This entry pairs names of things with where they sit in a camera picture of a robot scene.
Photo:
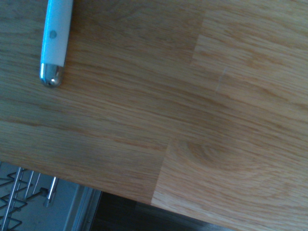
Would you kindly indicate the open steel dishwasher door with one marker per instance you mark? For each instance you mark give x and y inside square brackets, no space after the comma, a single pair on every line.
[65,209]

